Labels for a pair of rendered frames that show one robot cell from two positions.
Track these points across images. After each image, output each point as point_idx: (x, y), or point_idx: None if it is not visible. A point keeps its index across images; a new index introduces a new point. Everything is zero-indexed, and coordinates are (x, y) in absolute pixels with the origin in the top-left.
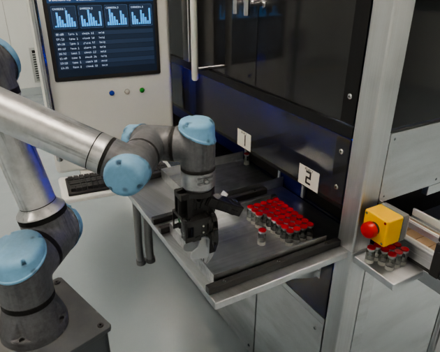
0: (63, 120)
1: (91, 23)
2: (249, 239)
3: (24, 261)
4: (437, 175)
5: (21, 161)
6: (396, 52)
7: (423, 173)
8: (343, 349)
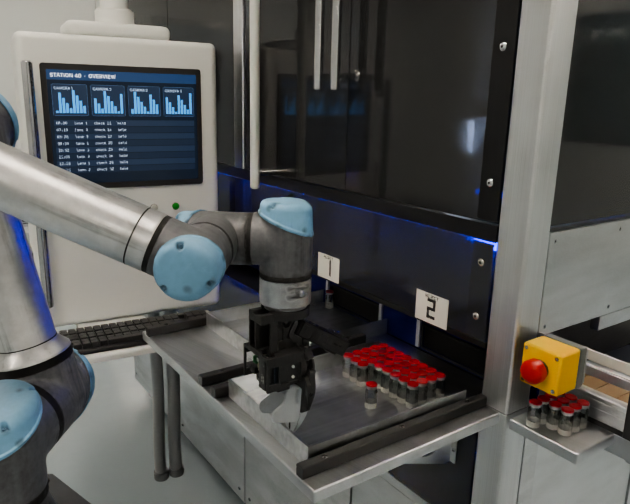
0: (92, 187)
1: (109, 109)
2: (351, 402)
3: (6, 425)
4: (609, 301)
5: (9, 270)
6: (552, 116)
7: (592, 296)
8: None
